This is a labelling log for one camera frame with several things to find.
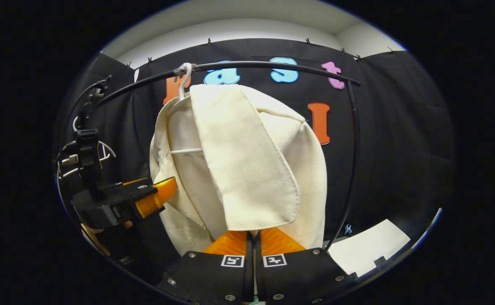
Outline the white board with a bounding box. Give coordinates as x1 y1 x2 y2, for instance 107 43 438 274
328 219 411 278

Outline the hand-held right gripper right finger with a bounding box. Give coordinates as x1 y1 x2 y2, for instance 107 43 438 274
254 227 356 305

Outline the white plastic hanger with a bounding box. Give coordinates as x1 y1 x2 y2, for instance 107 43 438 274
170 63 204 155
59 115 117 178

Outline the black backdrop cloth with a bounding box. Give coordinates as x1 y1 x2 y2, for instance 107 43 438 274
55 38 456 272

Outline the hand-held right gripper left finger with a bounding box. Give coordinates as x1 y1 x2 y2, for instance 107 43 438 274
154 231 254 305

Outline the cream shirt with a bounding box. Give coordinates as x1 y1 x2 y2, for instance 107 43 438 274
149 84 328 257

